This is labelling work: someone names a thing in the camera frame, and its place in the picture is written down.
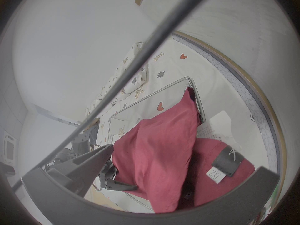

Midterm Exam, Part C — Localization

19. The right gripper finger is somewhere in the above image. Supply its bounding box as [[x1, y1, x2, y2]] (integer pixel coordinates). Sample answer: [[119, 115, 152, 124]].
[[48, 144, 114, 197]]

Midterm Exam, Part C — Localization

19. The grey garment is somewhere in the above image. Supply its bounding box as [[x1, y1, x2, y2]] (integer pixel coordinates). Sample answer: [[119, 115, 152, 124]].
[[89, 123, 101, 146]]

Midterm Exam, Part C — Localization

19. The white printed quilt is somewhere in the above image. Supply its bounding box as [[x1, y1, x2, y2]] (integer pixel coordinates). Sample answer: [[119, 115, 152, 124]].
[[85, 41, 150, 117]]

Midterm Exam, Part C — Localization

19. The white ceiling air conditioner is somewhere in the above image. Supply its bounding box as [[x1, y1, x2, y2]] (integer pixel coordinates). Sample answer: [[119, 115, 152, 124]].
[[3, 135, 17, 162]]

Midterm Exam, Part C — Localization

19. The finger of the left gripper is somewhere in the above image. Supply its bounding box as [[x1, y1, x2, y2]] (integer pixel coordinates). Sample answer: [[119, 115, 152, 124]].
[[106, 180, 138, 191]]

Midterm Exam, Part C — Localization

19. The bed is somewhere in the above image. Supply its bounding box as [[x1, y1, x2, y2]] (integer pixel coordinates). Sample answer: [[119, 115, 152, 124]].
[[84, 0, 298, 222]]

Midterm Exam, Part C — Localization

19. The red shirt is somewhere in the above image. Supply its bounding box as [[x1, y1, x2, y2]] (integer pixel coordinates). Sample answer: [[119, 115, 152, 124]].
[[112, 86, 256, 214]]

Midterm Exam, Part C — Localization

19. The clear plastic box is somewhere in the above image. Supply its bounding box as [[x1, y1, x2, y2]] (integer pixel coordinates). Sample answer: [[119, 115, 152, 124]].
[[108, 76, 243, 214]]

